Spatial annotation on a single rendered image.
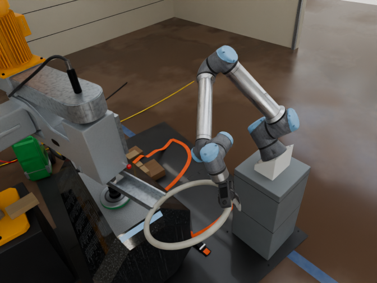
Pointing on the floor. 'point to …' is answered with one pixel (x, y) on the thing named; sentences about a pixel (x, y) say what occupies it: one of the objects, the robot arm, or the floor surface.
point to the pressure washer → (33, 158)
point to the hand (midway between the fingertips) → (233, 211)
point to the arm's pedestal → (267, 204)
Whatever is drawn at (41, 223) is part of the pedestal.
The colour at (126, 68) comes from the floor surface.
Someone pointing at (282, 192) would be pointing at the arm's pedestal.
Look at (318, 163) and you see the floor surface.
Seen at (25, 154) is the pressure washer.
